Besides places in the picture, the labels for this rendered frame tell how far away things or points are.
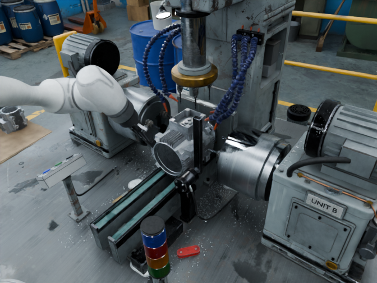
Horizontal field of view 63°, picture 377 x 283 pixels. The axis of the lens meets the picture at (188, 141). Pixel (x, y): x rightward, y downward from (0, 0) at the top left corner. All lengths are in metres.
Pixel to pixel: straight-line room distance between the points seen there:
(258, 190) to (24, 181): 1.12
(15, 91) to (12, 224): 0.88
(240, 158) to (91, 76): 0.56
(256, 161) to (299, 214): 0.21
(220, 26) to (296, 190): 0.71
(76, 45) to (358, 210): 1.33
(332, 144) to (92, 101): 0.70
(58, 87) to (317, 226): 0.89
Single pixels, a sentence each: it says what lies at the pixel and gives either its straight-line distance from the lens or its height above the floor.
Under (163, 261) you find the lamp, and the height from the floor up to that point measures 1.10.
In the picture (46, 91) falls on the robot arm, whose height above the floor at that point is 1.42.
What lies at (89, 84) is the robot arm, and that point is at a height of 1.44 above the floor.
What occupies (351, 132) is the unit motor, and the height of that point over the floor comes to 1.33.
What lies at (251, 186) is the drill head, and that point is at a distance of 1.11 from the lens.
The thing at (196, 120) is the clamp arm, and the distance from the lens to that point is 1.07.
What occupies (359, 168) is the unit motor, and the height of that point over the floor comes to 1.27.
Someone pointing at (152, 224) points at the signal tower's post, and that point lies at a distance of 0.78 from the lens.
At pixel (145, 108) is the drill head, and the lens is 1.39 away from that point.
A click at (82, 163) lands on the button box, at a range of 1.28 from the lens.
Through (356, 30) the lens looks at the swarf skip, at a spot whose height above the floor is 0.41.
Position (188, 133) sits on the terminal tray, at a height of 1.12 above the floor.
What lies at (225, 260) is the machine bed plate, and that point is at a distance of 1.22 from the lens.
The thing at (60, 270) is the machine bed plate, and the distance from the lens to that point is 1.29.
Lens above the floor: 1.82
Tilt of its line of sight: 36 degrees down
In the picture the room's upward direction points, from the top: 2 degrees counter-clockwise
